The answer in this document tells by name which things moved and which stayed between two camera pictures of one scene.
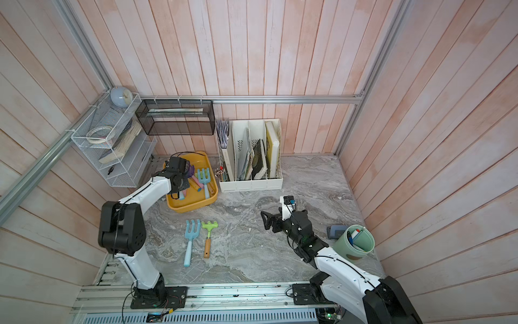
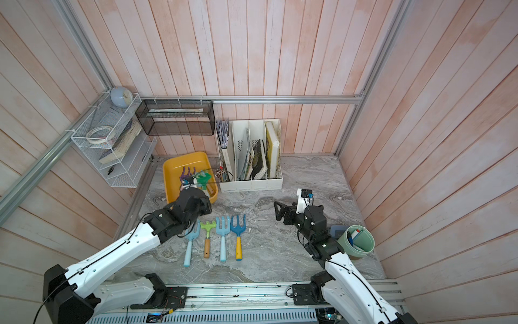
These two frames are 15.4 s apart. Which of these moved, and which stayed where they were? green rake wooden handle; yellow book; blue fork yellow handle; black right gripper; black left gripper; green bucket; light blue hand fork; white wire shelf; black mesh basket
Moved: black right gripper; blue fork yellow handle; black left gripper
Stayed: green bucket; green rake wooden handle; yellow book; light blue hand fork; black mesh basket; white wire shelf
